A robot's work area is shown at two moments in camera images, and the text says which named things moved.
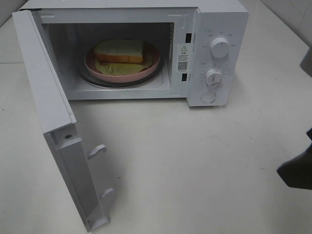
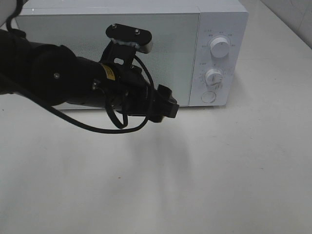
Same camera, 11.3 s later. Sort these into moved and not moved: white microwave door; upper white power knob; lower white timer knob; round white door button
Moved: white microwave door
Not moved: upper white power knob; round white door button; lower white timer knob
